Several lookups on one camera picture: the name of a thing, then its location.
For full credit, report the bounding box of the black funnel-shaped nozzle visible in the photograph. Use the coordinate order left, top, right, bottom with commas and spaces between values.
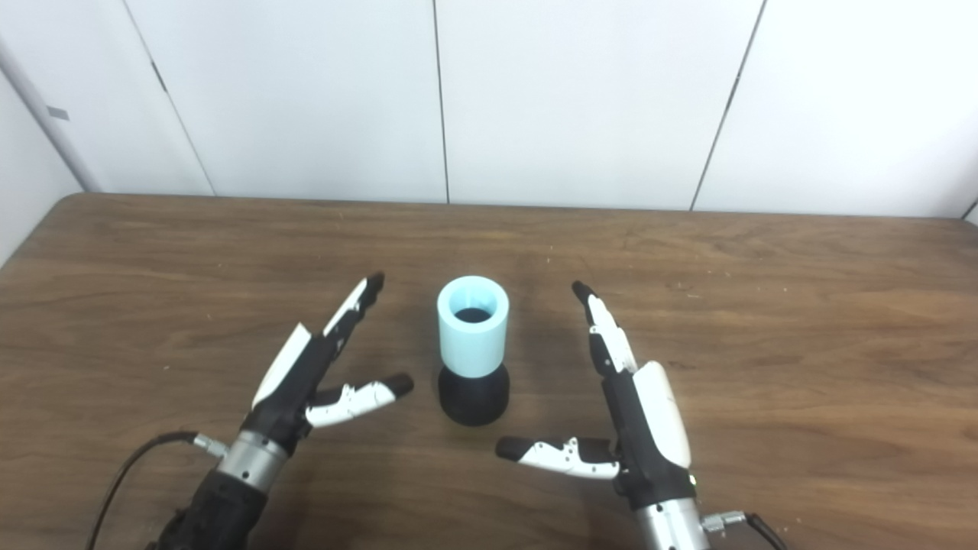
438, 307, 511, 427

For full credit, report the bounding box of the light blue cup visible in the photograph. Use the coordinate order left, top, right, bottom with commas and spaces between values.
437, 276, 510, 379

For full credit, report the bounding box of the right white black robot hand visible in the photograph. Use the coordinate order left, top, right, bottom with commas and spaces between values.
495, 280, 696, 511

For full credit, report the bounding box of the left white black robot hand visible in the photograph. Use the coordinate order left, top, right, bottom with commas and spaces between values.
241, 272, 415, 455

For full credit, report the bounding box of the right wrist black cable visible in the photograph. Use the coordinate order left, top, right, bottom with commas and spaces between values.
699, 510, 788, 550

